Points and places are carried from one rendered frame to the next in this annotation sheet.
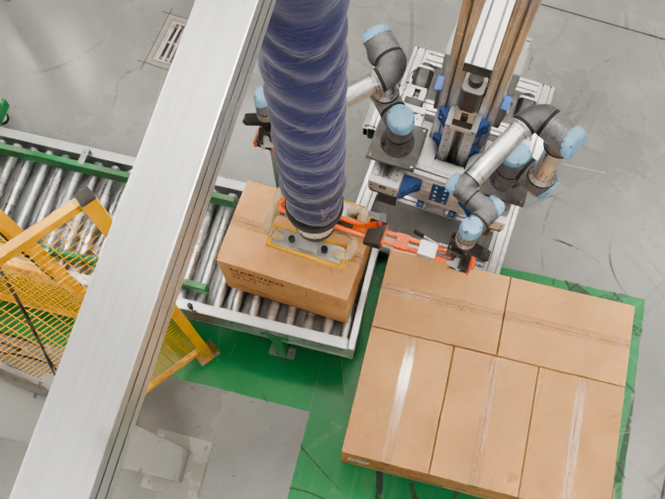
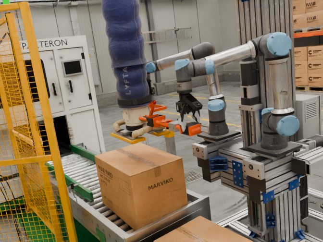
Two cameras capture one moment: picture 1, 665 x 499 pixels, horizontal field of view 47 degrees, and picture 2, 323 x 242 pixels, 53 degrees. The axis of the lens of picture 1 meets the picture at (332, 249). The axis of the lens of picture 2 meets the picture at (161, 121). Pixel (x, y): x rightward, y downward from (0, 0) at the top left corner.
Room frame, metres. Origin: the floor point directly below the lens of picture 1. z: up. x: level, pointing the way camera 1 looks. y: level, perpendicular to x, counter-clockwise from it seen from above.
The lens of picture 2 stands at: (-0.40, -1.42, 1.68)
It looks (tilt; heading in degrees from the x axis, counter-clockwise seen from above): 13 degrees down; 40
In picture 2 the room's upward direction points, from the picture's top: 7 degrees counter-clockwise
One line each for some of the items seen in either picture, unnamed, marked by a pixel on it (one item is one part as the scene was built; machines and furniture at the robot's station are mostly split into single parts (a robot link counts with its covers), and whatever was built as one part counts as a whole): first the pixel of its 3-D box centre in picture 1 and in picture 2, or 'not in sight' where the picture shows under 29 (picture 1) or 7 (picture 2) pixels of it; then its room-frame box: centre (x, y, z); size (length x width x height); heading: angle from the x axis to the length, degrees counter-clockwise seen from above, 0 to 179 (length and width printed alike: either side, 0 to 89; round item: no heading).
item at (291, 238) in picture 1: (308, 245); (127, 134); (1.06, 0.10, 1.15); 0.34 x 0.10 x 0.05; 70
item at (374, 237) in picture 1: (374, 234); (155, 120); (1.06, -0.17, 1.26); 0.10 x 0.08 x 0.06; 160
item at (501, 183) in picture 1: (508, 171); (273, 137); (1.40, -0.76, 1.09); 0.15 x 0.15 x 0.10
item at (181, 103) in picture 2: (460, 245); (185, 101); (0.96, -0.48, 1.40); 0.09 x 0.08 x 0.12; 69
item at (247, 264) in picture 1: (298, 253); (139, 182); (1.17, 0.16, 0.75); 0.60 x 0.40 x 0.40; 71
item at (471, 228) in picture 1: (470, 230); (183, 70); (0.95, -0.49, 1.56); 0.09 x 0.08 x 0.11; 134
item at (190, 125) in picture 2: (460, 261); (190, 128); (0.94, -0.50, 1.25); 0.08 x 0.07 x 0.05; 70
